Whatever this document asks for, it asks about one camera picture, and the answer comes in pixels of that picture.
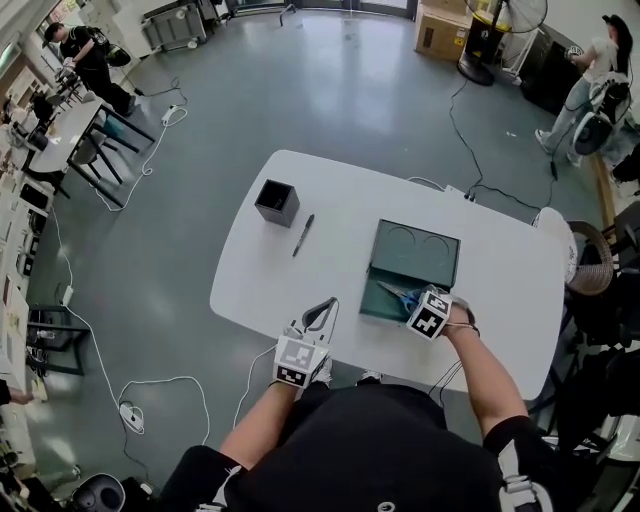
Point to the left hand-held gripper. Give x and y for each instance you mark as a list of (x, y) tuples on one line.
[(297, 360)]

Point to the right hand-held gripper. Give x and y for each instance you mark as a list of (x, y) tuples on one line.
[(429, 315)]

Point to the dark green box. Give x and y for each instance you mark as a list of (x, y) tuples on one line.
[(415, 250)]

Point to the person's right forearm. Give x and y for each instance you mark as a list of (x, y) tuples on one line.
[(487, 385)]

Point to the person's left forearm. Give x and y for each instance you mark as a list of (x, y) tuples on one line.
[(260, 425)]

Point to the large black case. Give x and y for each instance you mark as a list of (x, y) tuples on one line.
[(545, 75)]

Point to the brown cardboard box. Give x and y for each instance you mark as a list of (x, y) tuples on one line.
[(440, 30)]

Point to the person's right hand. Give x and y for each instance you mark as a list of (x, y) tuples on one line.
[(461, 314)]

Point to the person's left white shoe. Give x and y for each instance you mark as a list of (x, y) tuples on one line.
[(325, 372)]

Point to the person's white shoe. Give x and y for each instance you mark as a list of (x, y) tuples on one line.
[(325, 372), (370, 376)]

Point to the person's right white shoe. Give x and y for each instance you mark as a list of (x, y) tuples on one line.
[(370, 376)]

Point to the black marker pen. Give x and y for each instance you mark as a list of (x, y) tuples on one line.
[(303, 235)]

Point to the black square pen holder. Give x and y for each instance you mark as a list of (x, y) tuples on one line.
[(277, 210)]

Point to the person's black clothing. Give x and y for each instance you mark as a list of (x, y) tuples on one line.
[(360, 450)]

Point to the white speckled cushion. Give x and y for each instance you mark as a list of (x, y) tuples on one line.
[(557, 240)]

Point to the wicker stool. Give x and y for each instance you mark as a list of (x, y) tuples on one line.
[(595, 265)]

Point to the white round device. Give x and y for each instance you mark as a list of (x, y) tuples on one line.
[(592, 132)]

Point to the black metal rack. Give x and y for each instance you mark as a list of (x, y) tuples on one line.
[(55, 340)]

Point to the black and yellow bin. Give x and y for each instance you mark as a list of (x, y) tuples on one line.
[(482, 35)]

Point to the grey round device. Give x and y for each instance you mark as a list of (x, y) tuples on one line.
[(97, 495)]

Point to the black standing fan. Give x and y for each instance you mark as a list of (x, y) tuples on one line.
[(510, 15)]

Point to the white side table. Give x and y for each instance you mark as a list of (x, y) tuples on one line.
[(70, 135)]

